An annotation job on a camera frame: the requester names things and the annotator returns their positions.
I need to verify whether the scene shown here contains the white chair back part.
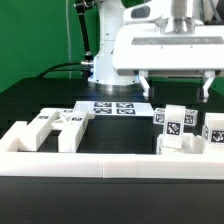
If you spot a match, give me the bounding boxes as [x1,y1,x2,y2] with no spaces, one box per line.
[13,107,64,152]

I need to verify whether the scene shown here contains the white tag sheet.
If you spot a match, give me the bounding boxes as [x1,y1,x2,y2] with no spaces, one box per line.
[74,101,154,117]

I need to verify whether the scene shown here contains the black camera stand pole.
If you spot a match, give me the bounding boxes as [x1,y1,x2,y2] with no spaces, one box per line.
[74,0,95,66]

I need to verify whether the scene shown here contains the white chair back bar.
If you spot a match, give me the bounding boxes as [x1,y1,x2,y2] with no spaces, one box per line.
[58,111,88,153]

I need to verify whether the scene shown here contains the black cable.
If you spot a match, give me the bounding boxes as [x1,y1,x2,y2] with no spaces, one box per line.
[36,61,92,79]

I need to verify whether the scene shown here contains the white U-shaped fence frame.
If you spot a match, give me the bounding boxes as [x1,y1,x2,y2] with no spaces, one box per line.
[0,120,224,180]

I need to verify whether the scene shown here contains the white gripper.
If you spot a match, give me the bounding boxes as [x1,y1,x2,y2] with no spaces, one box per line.
[112,4,224,103]

